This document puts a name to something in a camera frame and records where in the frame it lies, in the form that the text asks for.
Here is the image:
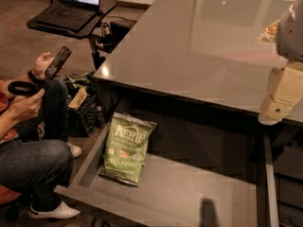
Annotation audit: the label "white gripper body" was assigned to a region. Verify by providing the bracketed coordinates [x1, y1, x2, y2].
[267, 61, 303, 107]

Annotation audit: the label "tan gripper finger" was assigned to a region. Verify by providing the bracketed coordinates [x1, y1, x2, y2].
[258, 96, 293, 125]

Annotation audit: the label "green jalapeno chip bag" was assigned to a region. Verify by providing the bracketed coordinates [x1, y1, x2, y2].
[98, 113, 157, 186]

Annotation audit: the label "black smartphone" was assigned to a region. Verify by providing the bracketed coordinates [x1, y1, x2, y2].
[45, 46, 72, 79]

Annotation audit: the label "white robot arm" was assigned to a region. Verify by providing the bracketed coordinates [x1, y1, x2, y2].
[257, 0, 303, 125]

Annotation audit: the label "open grey top drawer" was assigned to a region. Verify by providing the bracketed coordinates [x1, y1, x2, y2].
[53, 97, 280, 227]

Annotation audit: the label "person's phone hand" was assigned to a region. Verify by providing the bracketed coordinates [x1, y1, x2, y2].
[31, 52, 54, 80]

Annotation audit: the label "person's near hand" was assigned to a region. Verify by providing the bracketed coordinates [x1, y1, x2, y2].
[8, 89, 45, 122]

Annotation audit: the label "lower cabinet drawers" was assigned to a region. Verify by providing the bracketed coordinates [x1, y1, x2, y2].
[274, 137, 303, 227]

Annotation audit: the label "black crate of snacks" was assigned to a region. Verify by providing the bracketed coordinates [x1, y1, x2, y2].
[64, 73, 105, 137]

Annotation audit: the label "black laptop stand table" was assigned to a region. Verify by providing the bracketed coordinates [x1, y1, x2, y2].
[26, 0, 117, 70]

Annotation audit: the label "white sneaker far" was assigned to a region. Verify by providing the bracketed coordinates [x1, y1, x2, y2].
[67, 142, 82, 158]

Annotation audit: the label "white sneaker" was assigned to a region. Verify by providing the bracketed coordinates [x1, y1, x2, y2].
[27, 201, 80, 219]
[67, 142, 82, 158]

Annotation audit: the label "black laptop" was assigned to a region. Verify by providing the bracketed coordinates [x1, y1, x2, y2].
[36, 0, 100, 31]

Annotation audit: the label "white sneaker near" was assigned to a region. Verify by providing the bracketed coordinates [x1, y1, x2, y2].
[27, 201, 80, 219]

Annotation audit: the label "black wrist watch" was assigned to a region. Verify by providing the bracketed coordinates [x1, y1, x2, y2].
[27, 70, 45, 84]

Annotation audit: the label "person in jeans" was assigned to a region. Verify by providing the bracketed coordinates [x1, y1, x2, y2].
[0, 74, 75, 213]

